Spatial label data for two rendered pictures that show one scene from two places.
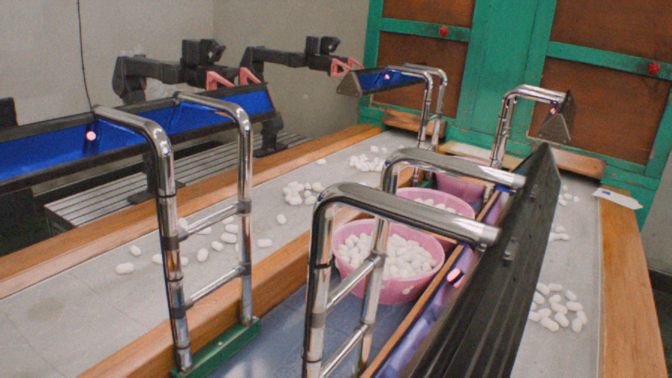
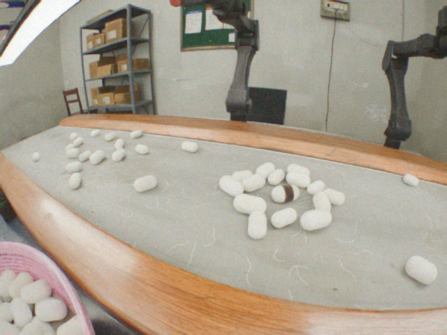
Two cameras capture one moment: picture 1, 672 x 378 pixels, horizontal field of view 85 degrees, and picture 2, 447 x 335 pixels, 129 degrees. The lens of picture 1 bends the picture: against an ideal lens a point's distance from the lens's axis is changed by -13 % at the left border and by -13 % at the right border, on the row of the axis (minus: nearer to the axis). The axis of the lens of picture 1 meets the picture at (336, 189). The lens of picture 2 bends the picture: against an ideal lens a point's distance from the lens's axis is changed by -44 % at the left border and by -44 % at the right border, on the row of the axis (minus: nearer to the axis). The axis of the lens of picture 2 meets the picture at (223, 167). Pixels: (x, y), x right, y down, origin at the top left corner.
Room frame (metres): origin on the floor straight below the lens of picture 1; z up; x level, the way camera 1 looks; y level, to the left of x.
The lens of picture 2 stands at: (1.04, -0.09, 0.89)
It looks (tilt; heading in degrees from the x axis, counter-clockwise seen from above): 28 degrees down; 80
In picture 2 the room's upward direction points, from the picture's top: 1 degrees clockwise
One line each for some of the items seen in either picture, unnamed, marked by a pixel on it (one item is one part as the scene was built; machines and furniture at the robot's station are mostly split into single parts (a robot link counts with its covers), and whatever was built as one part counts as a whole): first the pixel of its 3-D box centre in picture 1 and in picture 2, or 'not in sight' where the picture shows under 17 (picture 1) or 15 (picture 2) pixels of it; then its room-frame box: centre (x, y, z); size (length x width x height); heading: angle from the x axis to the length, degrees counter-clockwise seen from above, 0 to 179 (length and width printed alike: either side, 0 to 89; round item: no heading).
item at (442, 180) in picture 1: (466, 179); not in sight; (1.48, -0.49, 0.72); 0.27 x 0.27 x 0.10
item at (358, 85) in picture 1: (393, 76); not in sight; (1.47, -0.16, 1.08); 0.62 x 0.08 x 0.07; 151
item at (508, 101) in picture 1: (522, 160); not in sight; (1.23, -0.57, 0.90); 0.20 x 0.19 x 0.45; 151
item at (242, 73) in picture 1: (243, 82); not in sight; (1.08, 0.26, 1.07); 0.09 x 0.07 x 0.07; 62
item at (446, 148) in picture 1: (481, 154); not in sight; (1.67, -0.59, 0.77); 0.33 x 0.15 x 0.01; 61
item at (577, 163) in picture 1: (567, 160); not in sight; (1.55, -0.92, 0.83); 0.30 x 0.06 x 0.07; 61
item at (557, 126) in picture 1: (562, 110); not in sight; (1.20, -0.65, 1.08); 0.62 x 0.08 x 0.07; 151
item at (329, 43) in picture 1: (331, 50); not in sight; (1.62, 0.06, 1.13); 0.07 x 0.06 x 0.11; 152
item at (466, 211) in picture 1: (426, 220); not in sight; (1.10, -0.27, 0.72); 0.27 x 0.27 x 0.10
